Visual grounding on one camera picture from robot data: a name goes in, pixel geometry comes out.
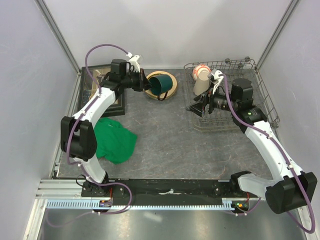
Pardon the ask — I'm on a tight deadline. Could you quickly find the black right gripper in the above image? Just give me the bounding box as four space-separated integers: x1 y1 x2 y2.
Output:
186 82 239 118

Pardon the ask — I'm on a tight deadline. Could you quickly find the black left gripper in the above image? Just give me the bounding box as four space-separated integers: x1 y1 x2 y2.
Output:
121 68 154 93

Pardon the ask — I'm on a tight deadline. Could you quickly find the dark green mug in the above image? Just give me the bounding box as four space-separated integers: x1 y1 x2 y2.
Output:
148 74 173 101

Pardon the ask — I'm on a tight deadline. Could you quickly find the cream bird plate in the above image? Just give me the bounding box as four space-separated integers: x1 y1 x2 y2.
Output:
145 70 178 101

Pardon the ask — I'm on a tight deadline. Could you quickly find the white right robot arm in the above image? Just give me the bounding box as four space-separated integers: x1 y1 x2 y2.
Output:
187 76 318 214

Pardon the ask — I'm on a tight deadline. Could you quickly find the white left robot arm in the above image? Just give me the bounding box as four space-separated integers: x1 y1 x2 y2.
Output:
60 55 150 197

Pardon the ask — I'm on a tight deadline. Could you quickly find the beige tall cup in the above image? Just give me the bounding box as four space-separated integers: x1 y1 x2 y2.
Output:
193 71 210 96

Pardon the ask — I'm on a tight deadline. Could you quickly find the white red patterned bowl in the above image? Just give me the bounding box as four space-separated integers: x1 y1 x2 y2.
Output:
192 64 211 80

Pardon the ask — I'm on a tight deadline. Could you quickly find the black framed wooden box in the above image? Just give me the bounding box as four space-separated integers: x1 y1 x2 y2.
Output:
77 64 125 118

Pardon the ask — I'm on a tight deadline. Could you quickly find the green cloth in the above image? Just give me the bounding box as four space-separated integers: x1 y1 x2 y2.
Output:
94 117 138 165

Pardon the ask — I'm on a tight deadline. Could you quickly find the grey wire dish rack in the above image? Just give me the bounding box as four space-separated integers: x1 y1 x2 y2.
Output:
183 56 280 131

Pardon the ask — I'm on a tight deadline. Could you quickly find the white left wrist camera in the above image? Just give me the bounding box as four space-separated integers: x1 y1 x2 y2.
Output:
126 52 143 73

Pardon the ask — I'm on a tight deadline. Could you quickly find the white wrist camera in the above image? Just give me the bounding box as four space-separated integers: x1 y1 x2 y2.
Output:
126 52 143 73
208 68 224 94

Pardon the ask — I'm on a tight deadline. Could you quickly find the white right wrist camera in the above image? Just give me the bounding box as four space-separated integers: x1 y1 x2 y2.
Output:
208 68 224 94

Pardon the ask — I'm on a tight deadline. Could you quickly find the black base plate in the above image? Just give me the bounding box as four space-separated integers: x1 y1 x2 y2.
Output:
81 178 257 206

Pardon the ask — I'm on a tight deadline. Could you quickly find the white slotted cable duct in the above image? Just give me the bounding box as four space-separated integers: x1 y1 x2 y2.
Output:
46 199 246 211

